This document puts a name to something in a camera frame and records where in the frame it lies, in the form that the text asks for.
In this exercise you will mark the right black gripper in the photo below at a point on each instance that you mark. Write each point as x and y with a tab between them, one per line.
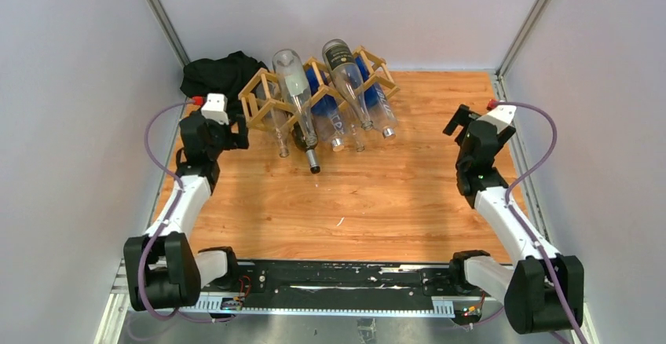
464	117

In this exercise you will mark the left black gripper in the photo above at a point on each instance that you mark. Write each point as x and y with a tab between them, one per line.
234	140

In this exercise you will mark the clear bottle black label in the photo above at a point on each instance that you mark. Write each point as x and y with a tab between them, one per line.
347	79

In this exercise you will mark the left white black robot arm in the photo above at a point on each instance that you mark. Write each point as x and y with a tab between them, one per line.
161	269

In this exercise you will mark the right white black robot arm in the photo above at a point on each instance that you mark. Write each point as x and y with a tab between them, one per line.
544	291

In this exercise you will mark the dark green wine bottle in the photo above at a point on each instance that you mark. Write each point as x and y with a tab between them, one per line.
309	150

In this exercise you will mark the wooden wine rack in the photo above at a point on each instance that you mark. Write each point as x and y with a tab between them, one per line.
374	69

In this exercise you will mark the blue bottle silver cap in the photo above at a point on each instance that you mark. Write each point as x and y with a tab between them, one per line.
382	116

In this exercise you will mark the blue bottle cork stopper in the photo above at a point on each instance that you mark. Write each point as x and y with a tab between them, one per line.
330	126

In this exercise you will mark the black cloth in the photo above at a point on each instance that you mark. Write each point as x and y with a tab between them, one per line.
228	75

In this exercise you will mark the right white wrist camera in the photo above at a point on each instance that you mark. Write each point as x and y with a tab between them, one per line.
500	116

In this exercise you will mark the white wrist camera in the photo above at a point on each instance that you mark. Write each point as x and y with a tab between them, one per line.
500	116
214	108

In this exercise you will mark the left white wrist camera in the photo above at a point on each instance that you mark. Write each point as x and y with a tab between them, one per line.
214	108

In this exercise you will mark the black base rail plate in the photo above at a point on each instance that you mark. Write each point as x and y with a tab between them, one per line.
338	284

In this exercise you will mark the aluminium frame rail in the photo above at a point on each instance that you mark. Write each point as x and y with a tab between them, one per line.
343	308

